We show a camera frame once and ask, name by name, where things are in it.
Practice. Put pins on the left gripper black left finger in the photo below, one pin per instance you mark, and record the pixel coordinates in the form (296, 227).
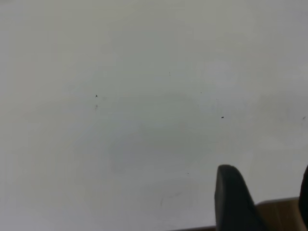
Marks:
(231, 204)

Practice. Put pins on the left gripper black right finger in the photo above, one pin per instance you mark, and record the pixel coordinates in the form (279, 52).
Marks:
(304, 197)

